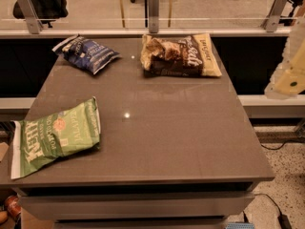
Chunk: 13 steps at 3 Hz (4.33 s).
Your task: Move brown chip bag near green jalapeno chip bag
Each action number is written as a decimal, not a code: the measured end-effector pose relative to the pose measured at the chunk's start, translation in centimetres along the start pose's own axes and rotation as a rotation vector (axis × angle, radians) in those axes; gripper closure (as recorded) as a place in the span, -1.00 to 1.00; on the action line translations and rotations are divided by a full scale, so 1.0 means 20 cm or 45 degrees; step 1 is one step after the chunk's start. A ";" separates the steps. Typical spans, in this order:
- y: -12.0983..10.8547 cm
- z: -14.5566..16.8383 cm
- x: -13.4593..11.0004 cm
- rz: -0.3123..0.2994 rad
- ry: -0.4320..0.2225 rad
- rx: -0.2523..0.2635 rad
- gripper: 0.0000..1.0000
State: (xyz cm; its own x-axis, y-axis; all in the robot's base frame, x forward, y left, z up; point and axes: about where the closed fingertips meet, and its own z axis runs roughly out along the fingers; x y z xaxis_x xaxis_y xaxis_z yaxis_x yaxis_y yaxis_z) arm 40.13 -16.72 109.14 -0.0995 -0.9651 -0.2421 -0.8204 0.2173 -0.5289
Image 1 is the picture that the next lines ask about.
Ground glass partition panel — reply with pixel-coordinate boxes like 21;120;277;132
0;0;304;30

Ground metal glass bracket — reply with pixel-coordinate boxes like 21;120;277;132
148;0;159;33
17;0;43;34
261;0;288;32

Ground blue chip bag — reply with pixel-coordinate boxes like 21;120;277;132
52;34;120;75

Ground black office chair left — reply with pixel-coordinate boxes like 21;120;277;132
12;0;69;29

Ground red can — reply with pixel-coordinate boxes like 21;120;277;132
4;195;21;221

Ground green jalapeno chip bag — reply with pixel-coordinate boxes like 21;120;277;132
10;97;101;179

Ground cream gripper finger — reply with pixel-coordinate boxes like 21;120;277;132
264;17;305;99

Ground black floor cable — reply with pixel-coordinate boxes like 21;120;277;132
254;138;301;229

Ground left metal glass bracket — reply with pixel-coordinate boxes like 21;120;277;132
17;0;43;34

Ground brown chip bag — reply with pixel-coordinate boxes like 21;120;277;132
140;33;222;77

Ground grey drawer cabinet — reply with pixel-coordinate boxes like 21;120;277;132
19;187;254;229

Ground centre metal glass bracket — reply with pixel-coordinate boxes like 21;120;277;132
148;0;159;33

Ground right metal glass bracket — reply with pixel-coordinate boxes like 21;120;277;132
261;0;288;32

